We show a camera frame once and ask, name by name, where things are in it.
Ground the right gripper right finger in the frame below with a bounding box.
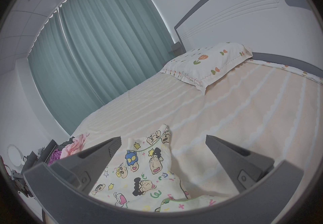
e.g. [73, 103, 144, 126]
[205, 134, 275, 194]

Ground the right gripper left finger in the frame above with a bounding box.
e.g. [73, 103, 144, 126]
[52, 136, 122, 195]

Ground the white printed pyjama top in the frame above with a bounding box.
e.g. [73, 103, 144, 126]
[88, 124, 217, 213]

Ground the bed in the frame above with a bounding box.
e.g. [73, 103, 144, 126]
[68, 0, 323, 199]

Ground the pink garment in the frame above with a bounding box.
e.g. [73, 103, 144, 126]
[61, 133, 90, 159]

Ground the purple garment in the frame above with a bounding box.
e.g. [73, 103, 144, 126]
[48, 149, 63, 165]

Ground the black garment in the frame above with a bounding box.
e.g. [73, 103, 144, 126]
[59, 137, 76, 148]

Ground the white printed pillow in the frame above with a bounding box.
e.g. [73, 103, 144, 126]
[160, 42, 253, 96]

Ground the blue-green curtain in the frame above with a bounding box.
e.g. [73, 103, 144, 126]
[26, 0, 177, 136]

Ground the grey bedside table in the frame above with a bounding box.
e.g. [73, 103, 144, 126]
[172, 41, 185, 58]

